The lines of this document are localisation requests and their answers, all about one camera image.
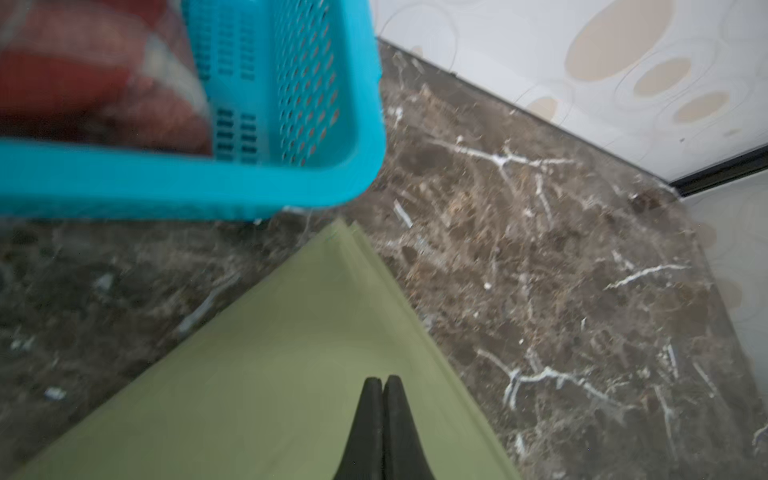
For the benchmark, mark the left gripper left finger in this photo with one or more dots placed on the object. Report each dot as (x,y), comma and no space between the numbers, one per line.
(363,456)

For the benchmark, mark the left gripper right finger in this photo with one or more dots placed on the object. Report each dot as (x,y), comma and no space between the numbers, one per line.
(403,454)

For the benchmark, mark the olive green skirt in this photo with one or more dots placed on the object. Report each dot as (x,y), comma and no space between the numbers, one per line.
(268,388)

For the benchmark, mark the teal plastic basket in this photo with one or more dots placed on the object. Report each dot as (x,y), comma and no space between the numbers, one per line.
(296,121)

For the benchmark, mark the red plaid skirt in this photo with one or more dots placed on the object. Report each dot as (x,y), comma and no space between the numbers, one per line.
(116,73)

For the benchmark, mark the right black corner post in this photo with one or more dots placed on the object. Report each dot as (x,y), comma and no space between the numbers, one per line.
(745,165)

